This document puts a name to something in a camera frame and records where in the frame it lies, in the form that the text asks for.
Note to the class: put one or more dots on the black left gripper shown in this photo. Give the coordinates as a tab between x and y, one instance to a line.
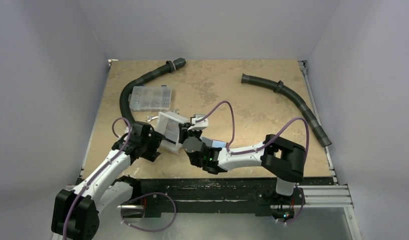
155	139

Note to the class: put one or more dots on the red leather card holder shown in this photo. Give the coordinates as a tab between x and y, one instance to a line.
213	143

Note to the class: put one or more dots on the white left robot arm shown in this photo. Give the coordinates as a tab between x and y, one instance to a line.
77	212

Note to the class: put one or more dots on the silver open-end wrench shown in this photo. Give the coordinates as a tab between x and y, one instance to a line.
151	118

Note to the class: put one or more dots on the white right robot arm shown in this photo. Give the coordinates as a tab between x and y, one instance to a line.
283	158

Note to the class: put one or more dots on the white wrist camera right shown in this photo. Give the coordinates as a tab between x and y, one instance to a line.
198	122

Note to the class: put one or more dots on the aluminium frame rail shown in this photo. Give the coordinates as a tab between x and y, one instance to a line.
334	195

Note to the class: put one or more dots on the white plastic card box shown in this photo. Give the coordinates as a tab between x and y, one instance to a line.
168	125

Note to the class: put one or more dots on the clear plastic screw box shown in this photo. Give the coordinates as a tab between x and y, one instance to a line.
150	98

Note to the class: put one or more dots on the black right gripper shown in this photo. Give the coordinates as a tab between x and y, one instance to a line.
184	132

